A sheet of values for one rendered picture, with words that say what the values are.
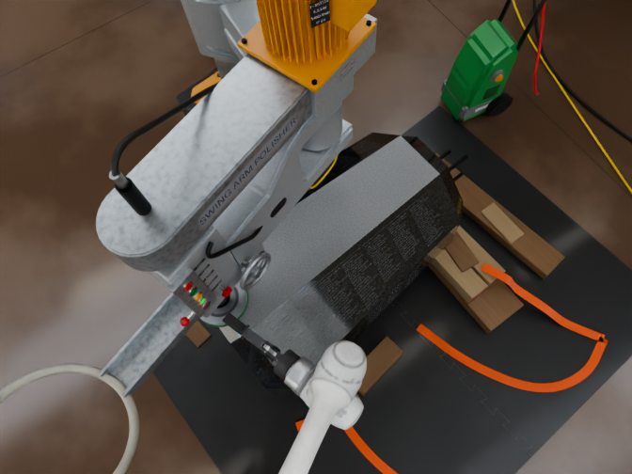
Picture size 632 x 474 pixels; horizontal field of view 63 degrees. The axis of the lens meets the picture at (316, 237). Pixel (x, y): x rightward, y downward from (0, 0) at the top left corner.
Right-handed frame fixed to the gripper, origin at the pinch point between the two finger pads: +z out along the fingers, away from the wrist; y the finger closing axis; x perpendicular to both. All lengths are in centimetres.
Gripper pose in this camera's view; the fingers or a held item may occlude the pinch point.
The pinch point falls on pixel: (235, 323)
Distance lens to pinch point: 147.1
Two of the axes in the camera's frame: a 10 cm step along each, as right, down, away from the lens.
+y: 0.6, 3.8, 9.2
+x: 6.0, -7.5, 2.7
